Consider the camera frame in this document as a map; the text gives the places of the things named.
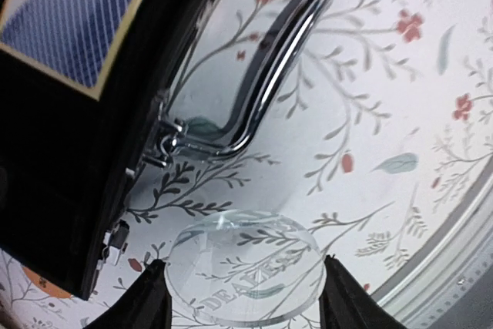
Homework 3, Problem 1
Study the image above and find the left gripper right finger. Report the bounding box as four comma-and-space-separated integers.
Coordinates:
319, 256, 405, 329

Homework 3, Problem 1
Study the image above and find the front aluminium rail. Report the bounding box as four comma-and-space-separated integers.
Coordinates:
371, 162, 492, 328

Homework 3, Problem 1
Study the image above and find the clear plastic round lid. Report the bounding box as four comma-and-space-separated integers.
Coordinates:
164, 210, 327, 327

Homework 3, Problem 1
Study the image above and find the black poker set case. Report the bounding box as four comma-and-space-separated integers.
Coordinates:
1, 0, 333, 300

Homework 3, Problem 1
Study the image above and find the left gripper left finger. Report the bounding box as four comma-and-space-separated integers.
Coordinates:
86, 260, 173, 329

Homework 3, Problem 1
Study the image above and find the orange round dealer button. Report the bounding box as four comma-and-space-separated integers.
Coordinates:
22, 266, 72, 299

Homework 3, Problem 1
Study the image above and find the blue playing card deck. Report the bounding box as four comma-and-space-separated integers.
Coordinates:
1, 0, 143, 101

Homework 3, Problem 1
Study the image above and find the floral table cloth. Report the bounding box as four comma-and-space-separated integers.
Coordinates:
1, 0, 492, 328

